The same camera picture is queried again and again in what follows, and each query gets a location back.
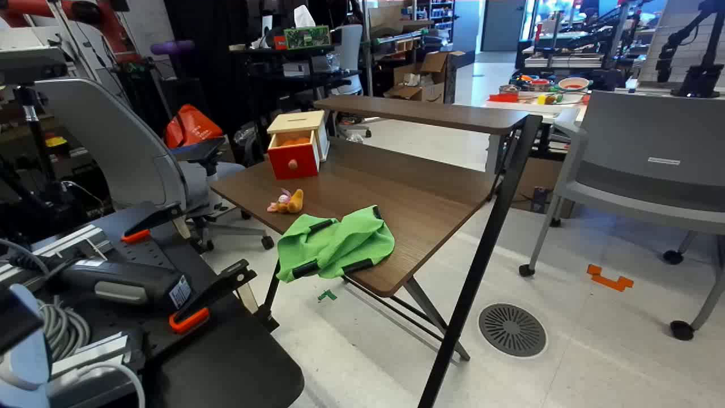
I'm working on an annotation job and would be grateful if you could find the orange floor tape marker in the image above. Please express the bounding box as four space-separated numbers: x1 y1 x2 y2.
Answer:
585 263 637 294

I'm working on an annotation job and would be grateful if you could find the black grey handheld device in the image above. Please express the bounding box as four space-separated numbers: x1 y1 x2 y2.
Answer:
53 255 194 312

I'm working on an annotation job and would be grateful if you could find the black clamp with orange handle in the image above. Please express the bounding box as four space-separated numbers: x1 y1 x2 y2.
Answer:
120 202 185 246
164 258 257 336

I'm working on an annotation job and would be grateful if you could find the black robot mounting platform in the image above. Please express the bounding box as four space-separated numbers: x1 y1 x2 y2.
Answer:
88 223 305 408

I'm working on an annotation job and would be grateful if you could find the wooden drawer with red front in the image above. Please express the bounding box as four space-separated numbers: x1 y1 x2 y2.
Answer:
267 129 323 181

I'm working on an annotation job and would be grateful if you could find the orange bag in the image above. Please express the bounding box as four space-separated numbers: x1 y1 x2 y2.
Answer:
162 101 226 150

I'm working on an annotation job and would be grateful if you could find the green cloth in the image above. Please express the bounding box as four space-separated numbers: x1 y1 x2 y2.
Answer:
274 204 397 286

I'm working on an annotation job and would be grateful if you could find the grey cable bundle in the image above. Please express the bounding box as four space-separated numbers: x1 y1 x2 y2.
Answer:
33 294 94 362

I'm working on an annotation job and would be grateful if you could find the grey chair with casters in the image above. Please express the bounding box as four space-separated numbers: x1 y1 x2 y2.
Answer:
517 89 725 343

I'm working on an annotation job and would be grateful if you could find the black storage shelf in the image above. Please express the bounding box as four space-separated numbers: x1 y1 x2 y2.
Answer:
229 41 367 146

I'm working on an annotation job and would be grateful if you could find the grey swivel office chair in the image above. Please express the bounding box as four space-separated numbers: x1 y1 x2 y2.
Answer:
31 78 275 255

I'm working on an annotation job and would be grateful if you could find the green box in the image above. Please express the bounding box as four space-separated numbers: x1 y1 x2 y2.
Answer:
283 24 333 51

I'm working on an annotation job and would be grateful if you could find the round floor drain grate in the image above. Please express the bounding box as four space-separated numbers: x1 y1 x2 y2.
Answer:
476 301 547 361

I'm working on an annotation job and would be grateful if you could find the purple roll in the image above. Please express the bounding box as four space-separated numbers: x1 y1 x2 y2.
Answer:
149 38 196 57

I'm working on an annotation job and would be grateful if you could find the brown desk with black legs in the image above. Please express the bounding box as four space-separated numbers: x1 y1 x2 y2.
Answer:
209 96 543 408

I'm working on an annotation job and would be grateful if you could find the cardboard box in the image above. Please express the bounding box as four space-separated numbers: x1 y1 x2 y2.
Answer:
382 50 453 105

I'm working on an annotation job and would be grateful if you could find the light wooden box casing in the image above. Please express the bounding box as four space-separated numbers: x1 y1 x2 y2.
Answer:
264 109 333 166

